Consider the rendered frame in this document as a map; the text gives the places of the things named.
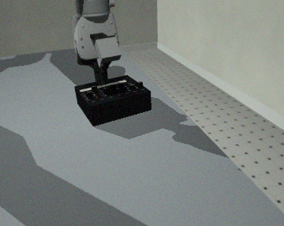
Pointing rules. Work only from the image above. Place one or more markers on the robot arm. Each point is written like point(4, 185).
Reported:
point(106, 47)

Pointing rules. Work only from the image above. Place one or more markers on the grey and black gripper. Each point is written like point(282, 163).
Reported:
point(83, 26)

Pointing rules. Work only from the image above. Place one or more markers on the black lighting desk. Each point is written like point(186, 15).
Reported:
point(120, 97)

